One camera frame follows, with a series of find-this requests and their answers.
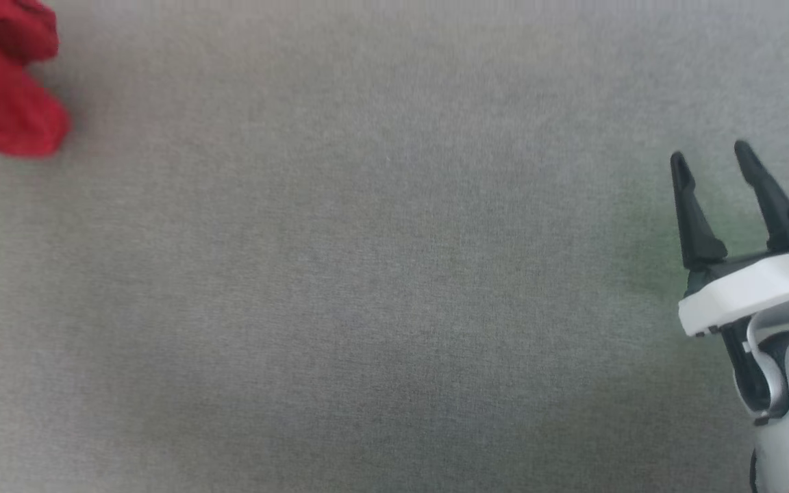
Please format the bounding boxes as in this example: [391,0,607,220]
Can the red garment with white stripes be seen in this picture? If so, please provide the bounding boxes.
[0,0,71,159]

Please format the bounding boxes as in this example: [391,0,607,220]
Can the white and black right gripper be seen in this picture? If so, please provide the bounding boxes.
[670,140,789,338]

